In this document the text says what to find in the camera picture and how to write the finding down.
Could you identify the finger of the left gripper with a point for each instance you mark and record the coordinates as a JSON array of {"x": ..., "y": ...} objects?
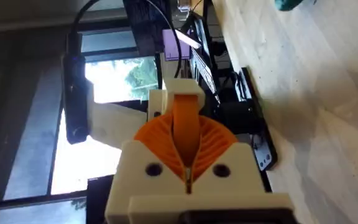
[
  {"x": 156, "y": 104},
  {"x": 186, "y": 124}
]

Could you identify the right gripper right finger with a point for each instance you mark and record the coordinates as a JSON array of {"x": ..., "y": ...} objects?
[{"x": 232, "y": 182}]

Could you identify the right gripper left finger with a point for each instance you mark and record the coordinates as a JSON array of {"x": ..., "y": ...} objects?
[{"x": 141, "y": 183}]

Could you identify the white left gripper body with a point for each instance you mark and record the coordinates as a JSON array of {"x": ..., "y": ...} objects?
[{"x": 113, "y": 124}]

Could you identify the purple box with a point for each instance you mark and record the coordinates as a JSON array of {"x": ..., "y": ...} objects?
[{"x": 176, "y": 46}]

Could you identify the teal green object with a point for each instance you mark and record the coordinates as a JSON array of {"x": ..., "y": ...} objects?
[{"x": 287, "y": 4}]

